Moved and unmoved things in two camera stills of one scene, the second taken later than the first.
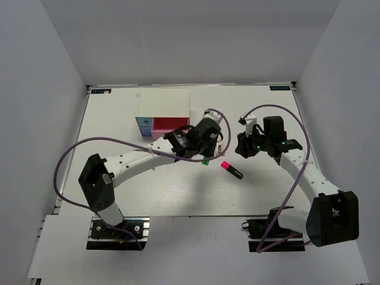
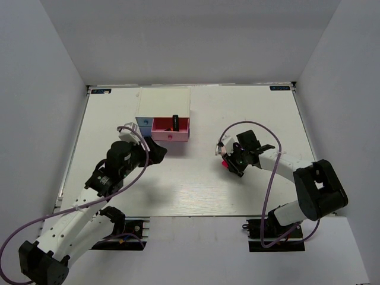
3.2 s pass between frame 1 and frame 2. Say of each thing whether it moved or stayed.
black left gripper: moved
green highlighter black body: moved
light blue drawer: stayed
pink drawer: stayed
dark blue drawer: stayed
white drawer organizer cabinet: stayed
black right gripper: moved
